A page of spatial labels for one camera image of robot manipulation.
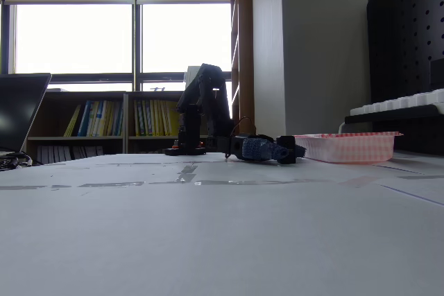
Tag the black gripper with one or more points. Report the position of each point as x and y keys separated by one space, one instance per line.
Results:
x=264 y=150

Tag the small black box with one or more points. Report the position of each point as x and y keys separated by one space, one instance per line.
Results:
x=288 y=141

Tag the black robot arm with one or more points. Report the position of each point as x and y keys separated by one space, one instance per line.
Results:
x=213 y=109

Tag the red white checkered tray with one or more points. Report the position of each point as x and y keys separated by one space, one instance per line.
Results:
x=347 y=148

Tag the tall brown wooden shelf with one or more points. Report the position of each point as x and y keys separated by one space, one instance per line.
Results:
x=244 y=57

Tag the black shelf board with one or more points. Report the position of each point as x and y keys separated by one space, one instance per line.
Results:
x=392 y=115

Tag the white paper sign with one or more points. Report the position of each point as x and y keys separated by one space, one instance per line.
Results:
x=190 y=76

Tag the white power strip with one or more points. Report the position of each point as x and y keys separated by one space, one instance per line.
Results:
x=399 y=102

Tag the low wooden bookshelf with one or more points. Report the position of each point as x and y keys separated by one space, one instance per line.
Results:
x=152 y=143
x=52 y=115

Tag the black pegboard panel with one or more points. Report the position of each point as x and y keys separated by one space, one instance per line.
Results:
x=399 y=43

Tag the blue book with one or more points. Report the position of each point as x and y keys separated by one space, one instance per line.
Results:
x=84 y=119

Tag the leaning yellow book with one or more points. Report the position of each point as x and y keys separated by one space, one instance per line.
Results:
x=72 y=122

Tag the dark laptop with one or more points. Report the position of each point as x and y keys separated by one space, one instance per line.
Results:
x=17 y=109

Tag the window with dark frame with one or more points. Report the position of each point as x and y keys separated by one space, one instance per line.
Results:
x=137 y=43

